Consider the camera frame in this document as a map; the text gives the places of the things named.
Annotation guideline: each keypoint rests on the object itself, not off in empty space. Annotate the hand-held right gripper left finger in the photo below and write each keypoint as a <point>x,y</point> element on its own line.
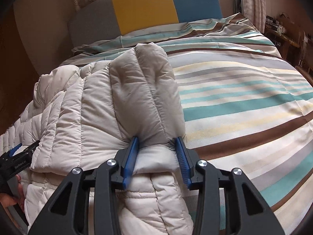
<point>133,151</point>

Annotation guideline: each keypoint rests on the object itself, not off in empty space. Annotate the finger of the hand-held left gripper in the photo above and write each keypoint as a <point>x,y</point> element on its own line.
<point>16,148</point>
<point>31,148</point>

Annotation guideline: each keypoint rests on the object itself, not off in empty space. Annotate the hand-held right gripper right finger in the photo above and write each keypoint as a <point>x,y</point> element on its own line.
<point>181,151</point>

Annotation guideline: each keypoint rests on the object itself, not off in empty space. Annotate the beige puffer jacket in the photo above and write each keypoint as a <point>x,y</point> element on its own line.
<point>97,102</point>

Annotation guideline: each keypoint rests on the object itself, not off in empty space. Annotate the person's left hand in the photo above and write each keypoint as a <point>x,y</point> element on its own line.
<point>9,200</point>

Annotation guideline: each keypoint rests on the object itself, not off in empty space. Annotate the brown wooden cabinet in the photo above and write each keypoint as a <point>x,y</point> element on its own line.
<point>17,78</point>

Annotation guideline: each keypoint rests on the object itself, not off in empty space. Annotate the striped bed cover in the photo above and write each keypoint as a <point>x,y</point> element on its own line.
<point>244,98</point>

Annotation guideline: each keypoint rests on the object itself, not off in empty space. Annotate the striped pillow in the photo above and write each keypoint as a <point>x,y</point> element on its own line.
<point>171,33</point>

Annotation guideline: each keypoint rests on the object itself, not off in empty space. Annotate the grey yellow blue headboard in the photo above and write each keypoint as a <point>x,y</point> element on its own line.
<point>144,9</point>

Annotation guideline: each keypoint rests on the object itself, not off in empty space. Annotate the wooden desk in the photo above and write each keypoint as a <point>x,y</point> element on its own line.
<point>286,38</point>

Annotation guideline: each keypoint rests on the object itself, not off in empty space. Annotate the rattan chair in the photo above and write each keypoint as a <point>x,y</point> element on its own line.
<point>304,53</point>

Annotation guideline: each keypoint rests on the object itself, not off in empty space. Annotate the pile of small desk things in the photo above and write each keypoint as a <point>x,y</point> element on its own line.
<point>273,23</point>

